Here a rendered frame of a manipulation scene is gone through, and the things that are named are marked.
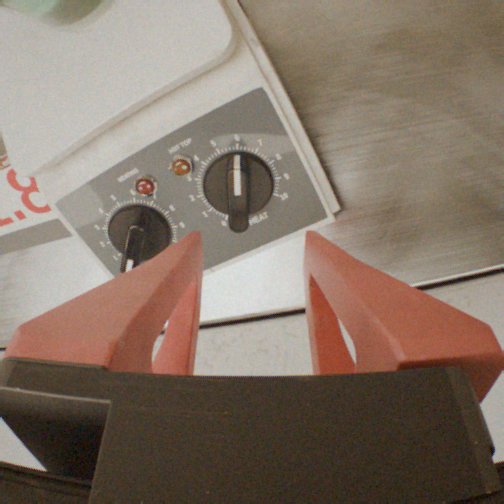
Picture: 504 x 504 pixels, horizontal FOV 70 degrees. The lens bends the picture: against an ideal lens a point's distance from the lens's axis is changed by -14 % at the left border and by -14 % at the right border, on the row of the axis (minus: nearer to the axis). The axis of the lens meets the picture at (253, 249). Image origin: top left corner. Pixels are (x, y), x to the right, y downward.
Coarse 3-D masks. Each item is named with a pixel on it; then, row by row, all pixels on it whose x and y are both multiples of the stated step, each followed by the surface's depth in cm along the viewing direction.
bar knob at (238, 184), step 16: (224, 160) 18; (240, 160) 17; (256, 160) 18; (208, 176) 18; (224, 176) 18; (240, 176) 17; (256, 176) 18; (272, 176) 18; (208, 192) 19; (224, 192) 19; (240, 192) 17; (256, 192) 19; (272, 192) 19; (224, 208) 19; (240, 208) 18; (256, 208) 19; (240, 224) 18
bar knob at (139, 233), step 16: (128, 208) 19; (144, 208) 19; (112, 224) 19; (128, 224) 19; (144, 224) 18; (160, 224) 19; (112, 240) 20; (128, 240) 18; (144, 240) 18; (160, 240) 20; (128, 256) 19; (144, 256) 21
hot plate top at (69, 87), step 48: (144, 0) 14; (192, 0) 14; (0, 48) 16; (48, 48) 16; (96, 48) 15; (144, 48) 15; (192, 48) 14; (0, 96) 16; (48, 96) 16; (96, 96) 15; (144, 96) 15; (48, 144) 16
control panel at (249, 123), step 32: (256, 96) 16; (192, 128) 17; (224, 128) 17; (256, 128) 17; (128, 160) 18; (160, 160) 18; (192, 160) 18; (288, 160) 18; (96, 192) 19; (128, 192) 19; (160, 192) 19; (192, 192) 19; (288, 192) 19; (96, 224) 20; (192, 224) 20; (224, 224) 20; (256, 224) 20; (288, 224) 20; (96, 256) 21; (224, 256) 21
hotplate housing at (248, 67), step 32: (224, 0) 16; (224, 64) 16; (256, 64) 16; (160, 96) 17; (192, 96) 17; (224, 96) 16; (288, 96) 20; (128, 128) 17; (160, 128) 17; (288, 128) 17; (64, 160) 18; (96, 160) 18; (64, 192) 19; (320, 192) 19; (64, 224) 20; (320, 224) 21
